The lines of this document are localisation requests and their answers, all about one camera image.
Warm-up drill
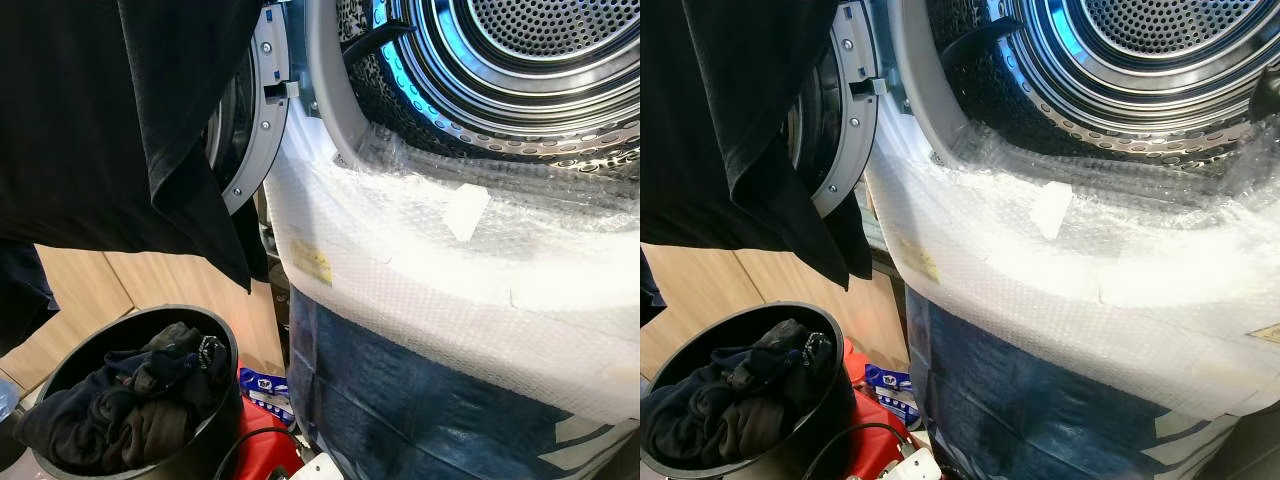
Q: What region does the grey washer door seal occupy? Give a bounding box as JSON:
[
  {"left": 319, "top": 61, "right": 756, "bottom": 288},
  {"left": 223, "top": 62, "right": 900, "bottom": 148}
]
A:
[
  {"left": 887, "top": 0, "right": 978, "bottom": 168},
  {"left": 304, "top": 0, "right": 393, "bottom": 168}
]

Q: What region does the perforated steel washer drum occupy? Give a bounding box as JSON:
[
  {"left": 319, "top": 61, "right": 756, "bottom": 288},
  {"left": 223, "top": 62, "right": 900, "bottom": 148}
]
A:
[
  {"left": 926, "top": 0, "right": 1280, "bottom": 169},
  {"left": 336, "top": 0, "right": 641, "bottom": 183}
]

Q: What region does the white bubble wrap sheet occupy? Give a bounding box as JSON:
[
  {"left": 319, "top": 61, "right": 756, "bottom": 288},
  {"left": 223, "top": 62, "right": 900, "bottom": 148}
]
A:
[
  {"left": 262, "top": 122, "right": 641, "bottom": 428},
  {"left": 865, "top": 118, "right": 1280, "bottom": 423}
]

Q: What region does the dark clothes pile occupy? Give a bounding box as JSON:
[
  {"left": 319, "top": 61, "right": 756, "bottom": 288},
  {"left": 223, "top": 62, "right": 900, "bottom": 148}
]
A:
[
  {"left": 642, "top": 319, "right": 837, "bottom": 468},
  {"left": 14, "top": 321, "right": 234, "bottom": 475}
]

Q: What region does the red base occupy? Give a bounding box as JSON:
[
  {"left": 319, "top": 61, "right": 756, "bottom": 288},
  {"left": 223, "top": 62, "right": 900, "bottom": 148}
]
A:
[
  {"left": 230, "top": 364, "right": 303, "bottom": 480},
  {"left": 800, "top": 338, "right": 917, "bottom": 480}
]

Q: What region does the black drum paddle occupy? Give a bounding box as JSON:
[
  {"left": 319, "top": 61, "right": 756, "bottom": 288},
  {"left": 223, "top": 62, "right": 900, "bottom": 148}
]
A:
[
  {"left": 344, "top": 19, "right": 414, "bottom": 70},
  {"left": 939, "top": 17, "right": 1024, "bottom": 72}
]

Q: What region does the white tape piece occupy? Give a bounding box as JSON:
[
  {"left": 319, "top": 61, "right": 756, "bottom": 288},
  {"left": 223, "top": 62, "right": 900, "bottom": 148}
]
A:
[
  {"left": 442, "top": 182, "right": 492, "bottom": 245},
  {"left": 1029, "top": 181, "right": 1075, "bottom": 242}
]

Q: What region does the grey round washer door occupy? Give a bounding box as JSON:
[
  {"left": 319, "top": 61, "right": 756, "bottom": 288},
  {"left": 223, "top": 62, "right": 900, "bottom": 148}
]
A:
[
  {"left": 205, "top": 0, "right": 292, "bottom": 217},
  {"left": 785, "top": 0, "right": 882, "bottom": 220}
]

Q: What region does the black round laundry bin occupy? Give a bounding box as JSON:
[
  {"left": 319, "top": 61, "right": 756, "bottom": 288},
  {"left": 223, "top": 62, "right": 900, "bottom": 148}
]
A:
[
  {"left": 18, "top": 304, "right": 245, "bottom": 480},
  {"left": 640, "top": 301, "right": 860, "bottom": 480}
]

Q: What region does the blue front-loading washing machine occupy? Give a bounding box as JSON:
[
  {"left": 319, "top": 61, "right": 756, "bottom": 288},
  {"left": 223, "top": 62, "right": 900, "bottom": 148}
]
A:
[
  {"left": 260, "top": 0, "right": 641, "bottom": 480},
  {"left": 863, "top": 0, "right": 1280, "bottom": 480}
]

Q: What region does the white plastic device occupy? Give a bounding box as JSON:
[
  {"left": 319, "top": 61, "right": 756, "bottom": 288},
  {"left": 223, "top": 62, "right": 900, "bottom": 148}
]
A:
[
  {"left": 879, "top": 444, "right": 942, "bottom": 480},
  {"left": 289, "top": 452, "right": 347, "bottom": 480}
]

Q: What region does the black garment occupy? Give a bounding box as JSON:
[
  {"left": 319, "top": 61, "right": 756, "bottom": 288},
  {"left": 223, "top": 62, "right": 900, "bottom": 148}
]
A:
[
  {"left": 0, "top": 0, "right": 269, "bottom": 353},
  {"left": 640, "top": 0, "right": 874, "bottom": 327}
]

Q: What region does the blue and white package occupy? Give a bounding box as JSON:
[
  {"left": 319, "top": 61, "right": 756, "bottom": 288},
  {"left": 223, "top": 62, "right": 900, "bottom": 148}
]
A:
[
  {"left": 239, "top": 367, "right": 294, "bottom": 428},
  {"left": 864, "top": 362, "right": 922, "bottom": 428}
]

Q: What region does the black cable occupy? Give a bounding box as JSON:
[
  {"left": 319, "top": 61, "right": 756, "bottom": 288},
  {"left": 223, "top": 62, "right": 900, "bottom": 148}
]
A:
[
  {"left": 212, "top": 426, "right": 302, "bottom": 480},
  {"left": 802, "top": 421, "right": 912, "bottom": 480}
]

